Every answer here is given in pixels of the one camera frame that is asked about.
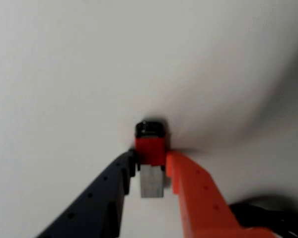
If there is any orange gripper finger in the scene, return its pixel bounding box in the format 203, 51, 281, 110
165, 149, 280, 238

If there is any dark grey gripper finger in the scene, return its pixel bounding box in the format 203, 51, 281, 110
36, 149, 137, 238

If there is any red black usb stick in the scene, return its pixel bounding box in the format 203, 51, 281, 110
134, 120, 167, 199

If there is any black coiled usb cable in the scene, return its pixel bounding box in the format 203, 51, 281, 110
228, 197, 298, 238

